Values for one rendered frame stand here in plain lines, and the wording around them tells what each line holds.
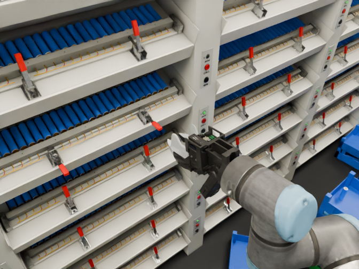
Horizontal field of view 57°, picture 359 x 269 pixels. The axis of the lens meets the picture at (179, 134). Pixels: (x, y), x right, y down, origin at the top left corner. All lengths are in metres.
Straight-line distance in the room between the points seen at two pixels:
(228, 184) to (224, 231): 1.16
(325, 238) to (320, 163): 1.56
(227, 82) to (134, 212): 0.56
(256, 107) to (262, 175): 0.76
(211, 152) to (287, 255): 0.24
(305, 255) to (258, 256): 0.09
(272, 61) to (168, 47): 0.50
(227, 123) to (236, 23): 0.40
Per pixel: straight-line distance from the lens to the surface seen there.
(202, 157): 0.70
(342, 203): 1.53
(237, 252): 1.74
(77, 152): 0.90
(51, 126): 0.92
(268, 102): 1.41
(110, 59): 0.83
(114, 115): 0.93
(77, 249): 1.19
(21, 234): 1.03
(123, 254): 1.38
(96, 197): 1.04
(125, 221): 1.22
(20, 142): 0.90
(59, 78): 0.79
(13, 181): 0.88
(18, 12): 0.69
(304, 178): 2.14
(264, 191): 0.61
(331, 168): 2.26
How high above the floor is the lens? 1.51
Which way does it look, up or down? 41 degrees down
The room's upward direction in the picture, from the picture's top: straight up
